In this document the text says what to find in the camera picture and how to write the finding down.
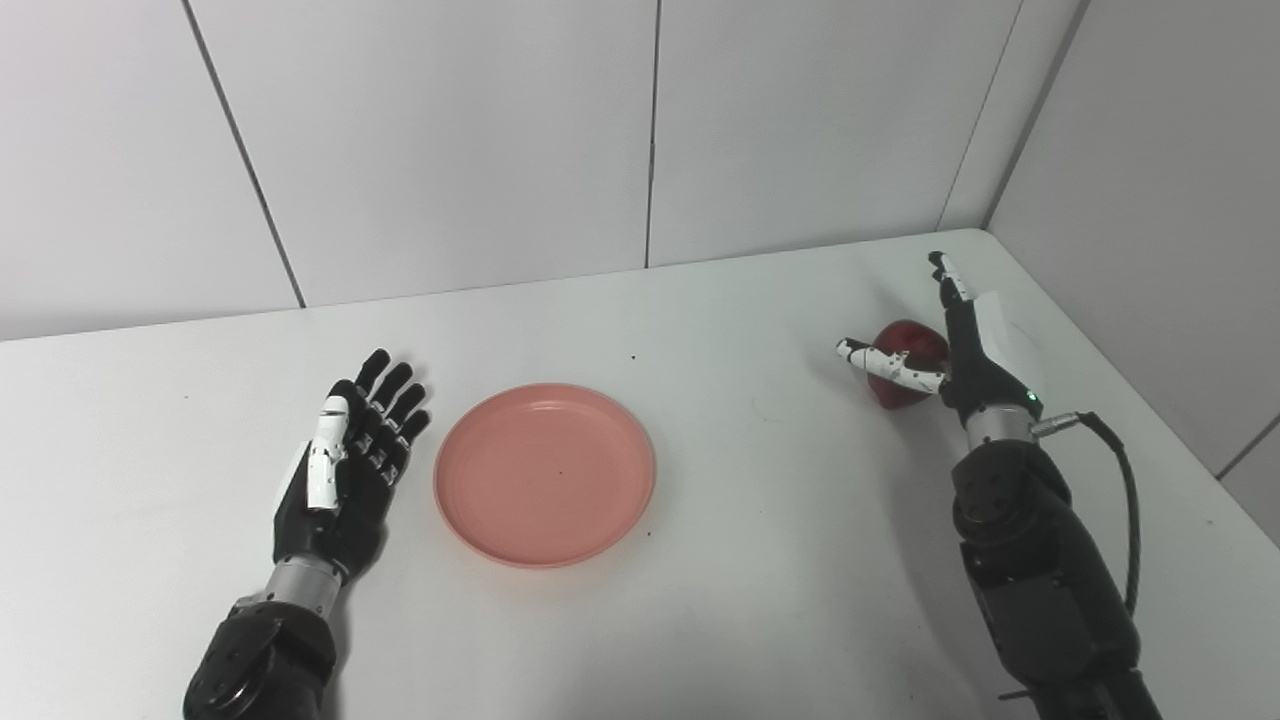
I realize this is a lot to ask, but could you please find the red apple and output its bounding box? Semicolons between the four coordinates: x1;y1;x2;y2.
868;319;951;411

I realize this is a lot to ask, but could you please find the pink round plate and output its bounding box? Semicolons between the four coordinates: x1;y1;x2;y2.
433;383;658;570

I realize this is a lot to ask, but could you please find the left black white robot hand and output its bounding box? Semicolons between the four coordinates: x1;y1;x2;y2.
272;348;433;586

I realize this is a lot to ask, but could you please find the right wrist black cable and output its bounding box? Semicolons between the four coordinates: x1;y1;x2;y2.
1032;410;1143;616

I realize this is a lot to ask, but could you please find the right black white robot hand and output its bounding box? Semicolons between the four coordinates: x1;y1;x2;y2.
836;250;1047;426

